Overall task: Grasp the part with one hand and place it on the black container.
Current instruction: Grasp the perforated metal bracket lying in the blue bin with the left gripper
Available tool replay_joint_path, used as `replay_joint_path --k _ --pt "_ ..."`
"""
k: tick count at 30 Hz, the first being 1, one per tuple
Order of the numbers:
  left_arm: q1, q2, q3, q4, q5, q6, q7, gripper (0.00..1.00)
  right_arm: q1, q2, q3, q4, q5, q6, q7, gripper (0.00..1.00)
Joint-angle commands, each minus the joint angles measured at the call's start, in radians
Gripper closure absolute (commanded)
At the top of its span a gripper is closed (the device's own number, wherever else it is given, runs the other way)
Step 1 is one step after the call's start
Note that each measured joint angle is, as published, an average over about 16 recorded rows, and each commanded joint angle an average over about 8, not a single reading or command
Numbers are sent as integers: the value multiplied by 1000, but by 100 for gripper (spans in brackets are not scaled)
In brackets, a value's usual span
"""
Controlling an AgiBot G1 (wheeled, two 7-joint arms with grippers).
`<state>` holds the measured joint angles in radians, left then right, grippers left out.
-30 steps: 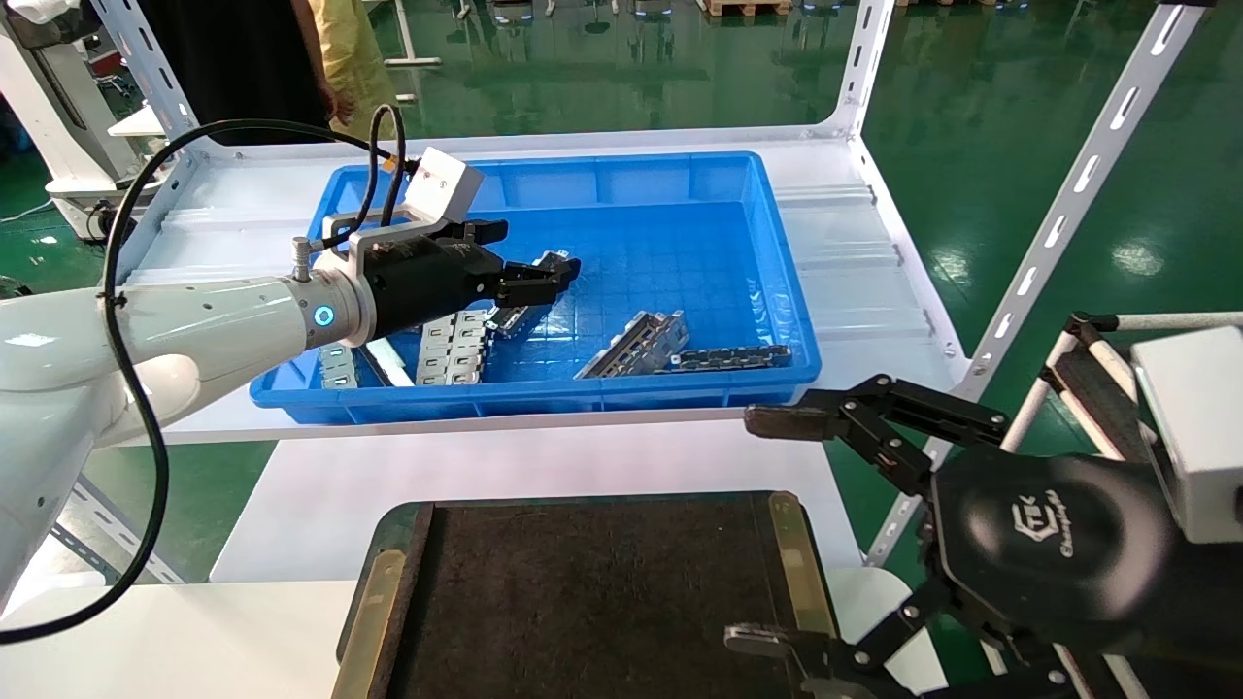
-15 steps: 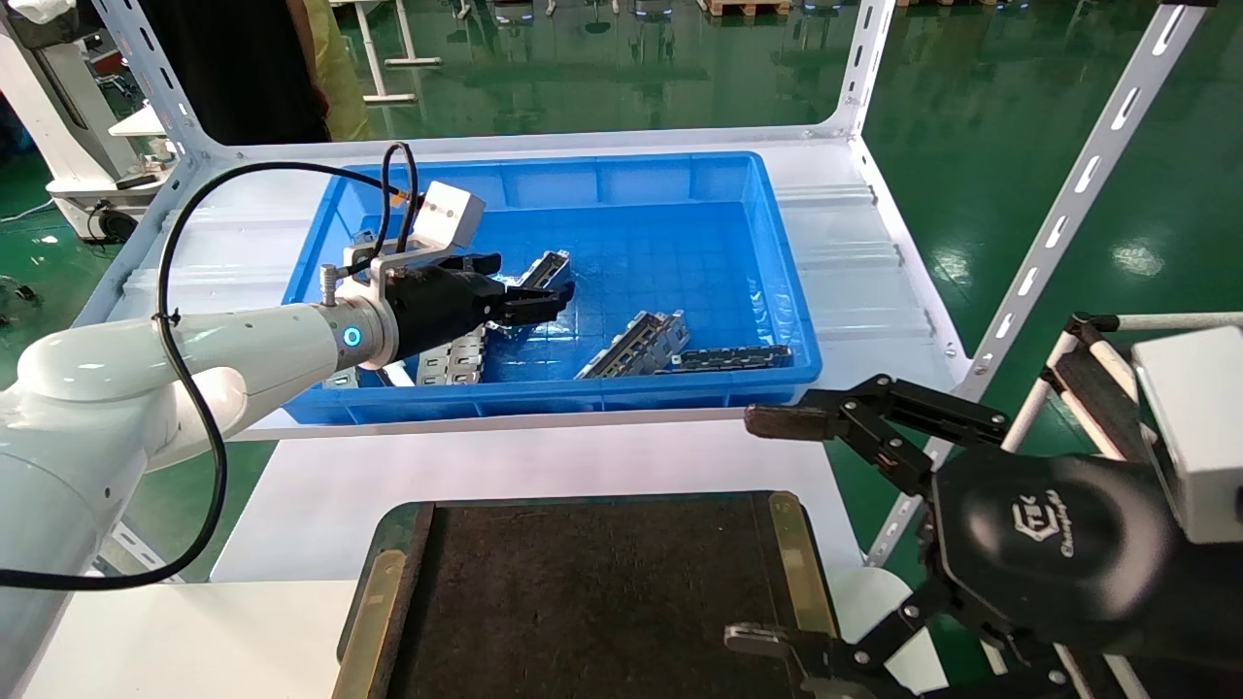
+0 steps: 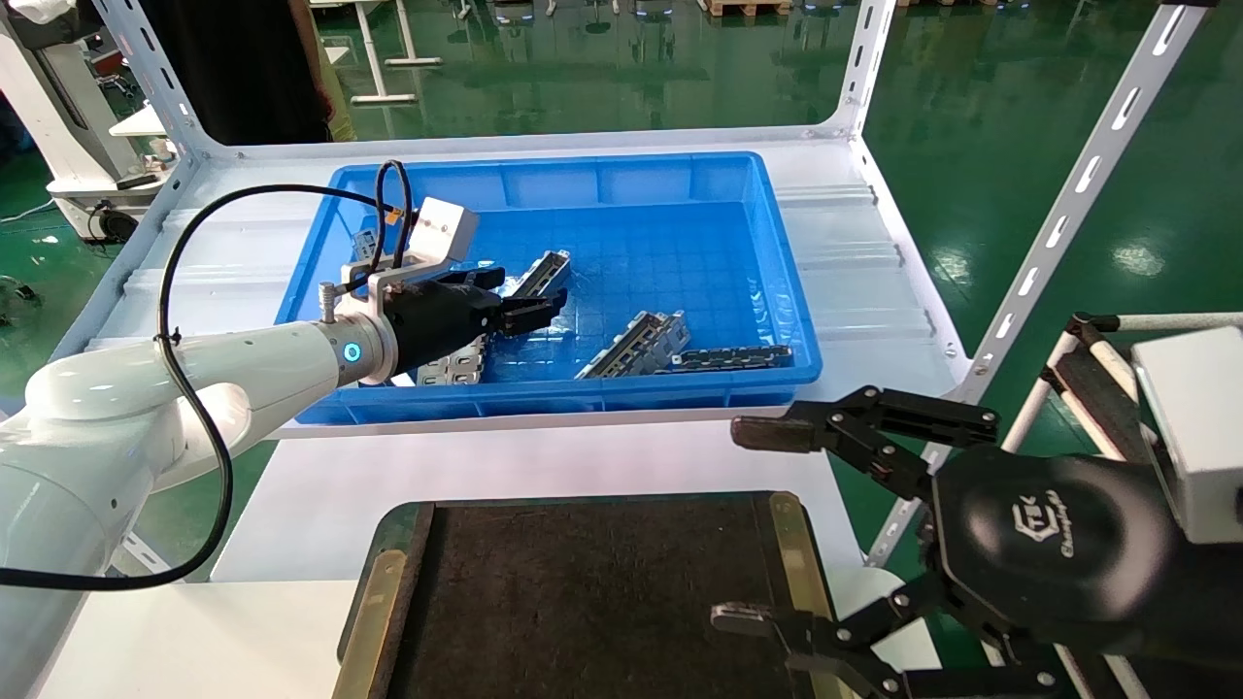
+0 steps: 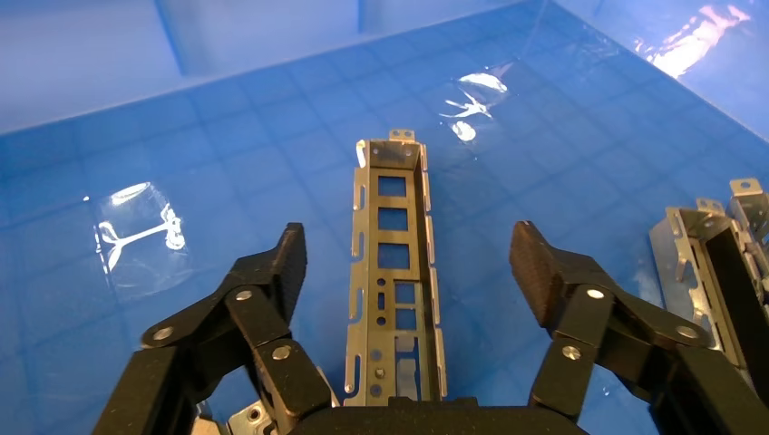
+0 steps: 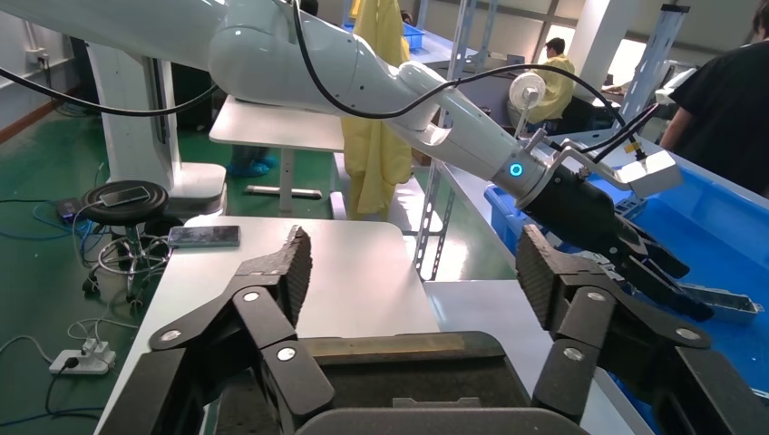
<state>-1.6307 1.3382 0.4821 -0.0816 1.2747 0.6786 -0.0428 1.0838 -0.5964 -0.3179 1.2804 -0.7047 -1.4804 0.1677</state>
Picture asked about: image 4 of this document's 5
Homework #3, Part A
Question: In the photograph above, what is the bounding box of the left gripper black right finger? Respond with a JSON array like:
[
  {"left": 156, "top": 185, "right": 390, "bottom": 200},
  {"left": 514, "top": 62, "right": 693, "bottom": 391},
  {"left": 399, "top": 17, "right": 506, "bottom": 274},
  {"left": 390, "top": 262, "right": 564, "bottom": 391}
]
[{"left": 509, "top": 220, "right": 769, "bottom": 435}]

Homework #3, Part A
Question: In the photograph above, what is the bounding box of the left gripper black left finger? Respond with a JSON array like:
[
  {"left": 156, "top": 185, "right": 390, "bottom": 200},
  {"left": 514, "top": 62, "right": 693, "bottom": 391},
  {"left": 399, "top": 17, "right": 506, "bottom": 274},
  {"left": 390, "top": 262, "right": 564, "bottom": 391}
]
[{"left": 92, "top": 222, "right": 332, "bottom": 435}]

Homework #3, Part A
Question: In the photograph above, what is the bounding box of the silver metal bracket part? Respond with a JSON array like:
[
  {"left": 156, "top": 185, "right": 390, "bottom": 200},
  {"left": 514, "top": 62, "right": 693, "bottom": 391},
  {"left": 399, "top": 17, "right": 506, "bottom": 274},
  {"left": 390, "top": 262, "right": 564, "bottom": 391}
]
[
  {"left": 727, "top": 177, "right": 769, "bottom": 302},
  {"left": 648, "top": 198, "right": 759, "bottom": 392},
  {"left": 344, "top": 129, "right": 449, "bottom": 403},
  {"left": 191, "top": 367, "right": 341, "bottom": 435}
]

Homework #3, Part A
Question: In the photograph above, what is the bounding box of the blue plastic bin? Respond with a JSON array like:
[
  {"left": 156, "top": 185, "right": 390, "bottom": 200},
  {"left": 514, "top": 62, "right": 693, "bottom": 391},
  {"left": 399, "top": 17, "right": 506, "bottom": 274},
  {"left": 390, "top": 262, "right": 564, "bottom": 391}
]
[{"left": 0, "top": 0, "right": 769, "bottom": 435}]

